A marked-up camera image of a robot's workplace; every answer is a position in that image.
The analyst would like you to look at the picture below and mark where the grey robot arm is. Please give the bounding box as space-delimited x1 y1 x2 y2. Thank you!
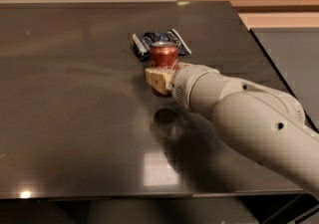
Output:
146 63 319 198

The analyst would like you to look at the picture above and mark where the blue chip bag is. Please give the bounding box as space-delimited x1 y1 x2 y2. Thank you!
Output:
132 29 192 61

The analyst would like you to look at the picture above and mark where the grey side table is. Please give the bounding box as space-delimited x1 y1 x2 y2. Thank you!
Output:
250 28 319 130

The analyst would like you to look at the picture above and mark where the red coke can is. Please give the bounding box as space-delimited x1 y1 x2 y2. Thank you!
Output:
149 41 179 98

